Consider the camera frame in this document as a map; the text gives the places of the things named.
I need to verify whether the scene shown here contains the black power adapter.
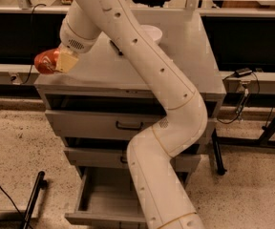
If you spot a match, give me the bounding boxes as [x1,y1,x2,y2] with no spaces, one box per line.
[235,68,252,77]

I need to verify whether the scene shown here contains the bottom grey drawer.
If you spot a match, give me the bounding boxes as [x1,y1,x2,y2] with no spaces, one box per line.
[64,167,193,229]

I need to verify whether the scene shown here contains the grey drawer cabinet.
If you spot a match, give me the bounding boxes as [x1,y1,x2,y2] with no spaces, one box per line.
[34,8,227,229]

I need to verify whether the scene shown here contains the orange soda can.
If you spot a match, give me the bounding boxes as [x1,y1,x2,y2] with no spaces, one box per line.
[34,48,59,74]

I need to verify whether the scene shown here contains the top grey drawer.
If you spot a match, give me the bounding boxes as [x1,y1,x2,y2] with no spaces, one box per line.
[45,109,218,145]

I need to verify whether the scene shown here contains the white bowl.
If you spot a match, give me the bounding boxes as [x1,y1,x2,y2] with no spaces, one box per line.
[141,25,162,45]

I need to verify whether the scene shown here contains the black table leg right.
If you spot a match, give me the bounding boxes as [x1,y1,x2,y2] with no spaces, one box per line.
[212,130,226,176]

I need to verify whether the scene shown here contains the middle grey drawer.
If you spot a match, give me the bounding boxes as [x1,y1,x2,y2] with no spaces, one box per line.
[64,147,201,173]

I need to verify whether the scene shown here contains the black stand leg left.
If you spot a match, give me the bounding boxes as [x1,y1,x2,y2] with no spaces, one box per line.
[20,171,48,229]

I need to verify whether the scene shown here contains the black snack packet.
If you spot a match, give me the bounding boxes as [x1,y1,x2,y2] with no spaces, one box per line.
[110,40,123,56]

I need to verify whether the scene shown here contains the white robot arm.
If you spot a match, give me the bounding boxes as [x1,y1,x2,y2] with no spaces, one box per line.
[56,0,207,229]

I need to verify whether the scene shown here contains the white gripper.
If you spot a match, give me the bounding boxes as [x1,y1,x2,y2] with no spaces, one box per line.
[55,1,101,73]

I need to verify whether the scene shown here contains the grey drawer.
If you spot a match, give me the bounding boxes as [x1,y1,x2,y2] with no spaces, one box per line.
[64,167,193,229]
[64,147,201,173]
[45,109,218,145]

